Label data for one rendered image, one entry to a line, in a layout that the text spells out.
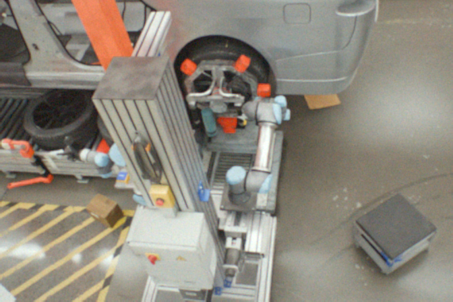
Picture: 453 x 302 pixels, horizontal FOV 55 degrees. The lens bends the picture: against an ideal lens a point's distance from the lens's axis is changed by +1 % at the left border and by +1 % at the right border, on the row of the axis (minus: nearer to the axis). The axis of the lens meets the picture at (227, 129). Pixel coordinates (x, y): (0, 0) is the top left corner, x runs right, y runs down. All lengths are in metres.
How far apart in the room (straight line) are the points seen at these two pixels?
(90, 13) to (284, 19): 1.20
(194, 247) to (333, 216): 1.69
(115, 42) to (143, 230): 1.09
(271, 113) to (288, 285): 1.34
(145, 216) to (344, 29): 1.70
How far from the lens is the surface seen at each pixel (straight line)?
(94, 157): 2.62
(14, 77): 4.16
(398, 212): 3.27
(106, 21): 2.58
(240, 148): 3.81
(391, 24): 5.35
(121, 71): 1.79
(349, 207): 3.64
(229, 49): 3.17
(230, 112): 3.50
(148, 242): 2.22
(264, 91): 3.22
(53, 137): 4.02
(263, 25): 2.97
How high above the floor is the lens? 3.10
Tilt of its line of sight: 48 degrees down
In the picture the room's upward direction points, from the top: 12 degrees counter-clockwise
